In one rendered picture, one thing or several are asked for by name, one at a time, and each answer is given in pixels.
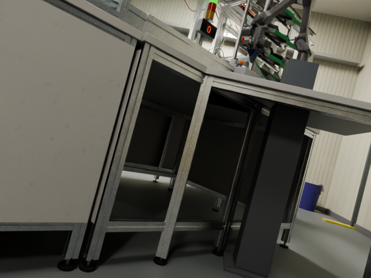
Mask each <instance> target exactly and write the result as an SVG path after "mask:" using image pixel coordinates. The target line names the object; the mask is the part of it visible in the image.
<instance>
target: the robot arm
mask: <svg viewBox="0 0 371 278"><path fill-rule="evenodd" d="M315 2H316V0H282V1H281V2H279V3H278V4H277V5H276V6H274V7H273V8H272V9H270V10H267V11H264V12H262V13H260V14H259V15H258V16H257V18H256V19H255V20H254V21H253V22H252V23H251V24H252V25H245V26H244V28H242V29H241V36H242V38H251V39H246V40H243V41H242V44H241V45H242V46H244V47H245V46H246V44H247V45H248V46H249V47H250V48H249V49H247V51H248V55H249V58H250V63H253V62H254V60H255V59H256V57H259V58H261V57H268V52H267V51H265V50H260V49H262V48H263V47H266V48H270V47H271V46H272V43H271V42H270V41H268V40H266V39H264V38H263V37H264V32H265V30H269V28H268V27H267V25H268V24H270V23H271V21H272V20H273V18H274V17H276V16H277V15H278V14H279V13H281V12H282V11H284V10H285V9H287V8H288V7H289V6H291V5H292V4H299V5H301V6H303V13H302V17H301V24H300V31H299V35H298V36H295V37H294V42H293V44H294V46H295V48H296V50H297V52H298V55H297V58H296V59H297V60H303V61H308V59H309V57H310V56H311V55H312V53H311V50H310V48H309V41H308V31H309V24H310V17H311V11H312V9H313V7H314V5H315ZM256 23H258V25H259V26H257V24H256Z"/></svg>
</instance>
